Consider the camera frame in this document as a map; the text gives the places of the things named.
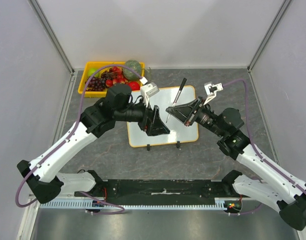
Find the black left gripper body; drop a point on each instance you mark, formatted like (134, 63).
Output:
(146, 124)

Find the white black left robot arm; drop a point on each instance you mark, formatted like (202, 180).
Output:
(43, 173)

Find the red cherry bunch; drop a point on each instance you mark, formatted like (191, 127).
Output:
(114, 76)

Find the yellow framed whiteboard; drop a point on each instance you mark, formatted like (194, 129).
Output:
(178, 132)

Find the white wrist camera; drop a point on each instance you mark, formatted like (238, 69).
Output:
(211, 91)
(147, 91)

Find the green apple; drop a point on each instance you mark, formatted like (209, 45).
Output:
(93, 72)

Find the yellow plastic fruit tray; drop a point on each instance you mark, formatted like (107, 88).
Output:
(102, 66)

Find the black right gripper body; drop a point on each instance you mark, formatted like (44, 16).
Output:
(194, 113)

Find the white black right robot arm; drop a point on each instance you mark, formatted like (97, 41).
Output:
(280, 190)

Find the aluminium frame post left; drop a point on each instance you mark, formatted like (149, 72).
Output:
(51, 34)

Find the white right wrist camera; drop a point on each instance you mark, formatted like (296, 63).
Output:
(211, 91)

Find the dark purple grape bunch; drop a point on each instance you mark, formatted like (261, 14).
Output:
(97, 84)

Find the red tomato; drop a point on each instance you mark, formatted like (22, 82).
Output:
(135, 86)

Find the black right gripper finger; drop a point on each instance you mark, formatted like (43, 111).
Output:
(181, 113)
(185, 103)

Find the green netted melon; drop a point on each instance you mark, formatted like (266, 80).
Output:
(132, 70)

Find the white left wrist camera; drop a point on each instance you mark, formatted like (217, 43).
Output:
(147, 91)

